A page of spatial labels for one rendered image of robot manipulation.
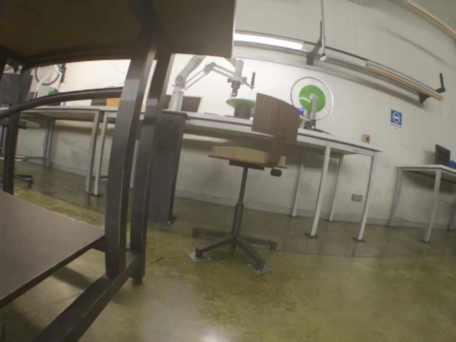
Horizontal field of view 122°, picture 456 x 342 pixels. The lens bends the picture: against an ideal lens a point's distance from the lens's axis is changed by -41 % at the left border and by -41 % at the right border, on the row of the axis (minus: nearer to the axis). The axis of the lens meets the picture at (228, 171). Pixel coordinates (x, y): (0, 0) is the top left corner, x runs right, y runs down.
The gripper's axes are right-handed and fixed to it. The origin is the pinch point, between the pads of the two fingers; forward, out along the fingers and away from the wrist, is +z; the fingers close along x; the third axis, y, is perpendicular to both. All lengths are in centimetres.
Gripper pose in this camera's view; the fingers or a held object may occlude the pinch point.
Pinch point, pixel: (229, 102)
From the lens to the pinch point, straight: 173.5
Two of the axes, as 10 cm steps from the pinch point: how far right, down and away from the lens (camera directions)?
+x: -0.6, -0.4, 10.0
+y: 9.9, 1.5, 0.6
